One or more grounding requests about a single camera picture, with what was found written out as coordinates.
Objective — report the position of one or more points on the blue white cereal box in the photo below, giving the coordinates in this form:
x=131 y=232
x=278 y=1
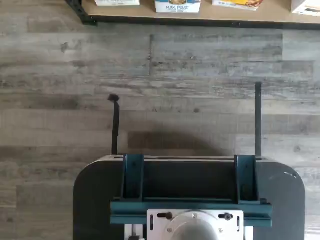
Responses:
x=177 y=7

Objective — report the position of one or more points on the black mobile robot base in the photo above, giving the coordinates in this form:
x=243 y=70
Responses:
x=100 y=200

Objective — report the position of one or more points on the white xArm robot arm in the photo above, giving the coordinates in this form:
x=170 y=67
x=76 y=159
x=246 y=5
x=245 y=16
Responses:
x=195 y=230

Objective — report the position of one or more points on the black metal shelf unit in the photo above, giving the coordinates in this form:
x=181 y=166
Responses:
x=125 y=12

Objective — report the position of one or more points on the green cereal box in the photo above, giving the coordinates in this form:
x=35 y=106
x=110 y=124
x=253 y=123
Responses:
x=117 y=2

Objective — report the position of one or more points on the yellow purely elizabeth box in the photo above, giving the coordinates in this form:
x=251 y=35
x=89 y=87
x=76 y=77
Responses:
x=237 y=3

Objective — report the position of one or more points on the white organic pantry box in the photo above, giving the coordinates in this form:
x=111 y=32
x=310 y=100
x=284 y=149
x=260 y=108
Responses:
x=307 y=5

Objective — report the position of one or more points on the bent black rod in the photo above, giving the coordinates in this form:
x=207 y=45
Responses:
x=115 y=130

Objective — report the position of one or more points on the straight black rod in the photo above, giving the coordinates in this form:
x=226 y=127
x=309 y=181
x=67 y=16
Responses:
x=258 y=120

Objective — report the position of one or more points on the teal metal mounting frame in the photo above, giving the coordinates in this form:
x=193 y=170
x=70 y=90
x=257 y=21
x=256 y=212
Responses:
x=130 y=212

